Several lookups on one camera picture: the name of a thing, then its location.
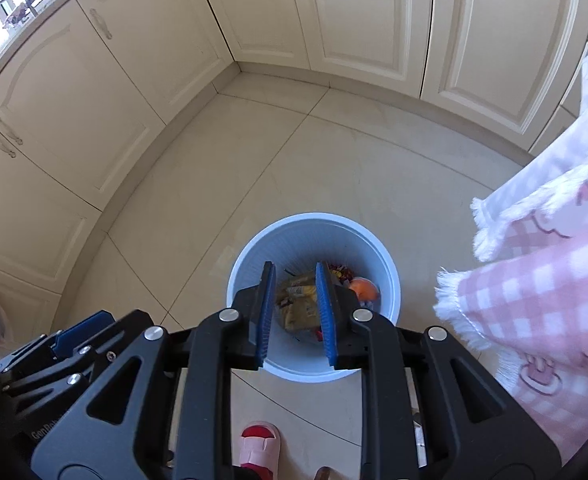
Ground orange soda can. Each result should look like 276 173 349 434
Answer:
348 276 379 306

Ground gold foil snack bag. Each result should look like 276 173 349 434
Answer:
275 272 321 333

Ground trash inside bin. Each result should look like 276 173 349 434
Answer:
327 263 355 287

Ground light blue trash bin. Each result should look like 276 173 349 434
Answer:
227 212 401 384

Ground pink checkered tablecloth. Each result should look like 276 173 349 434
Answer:
435 56 588 460

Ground lower cream cabinets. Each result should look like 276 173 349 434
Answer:
0 0 588 344

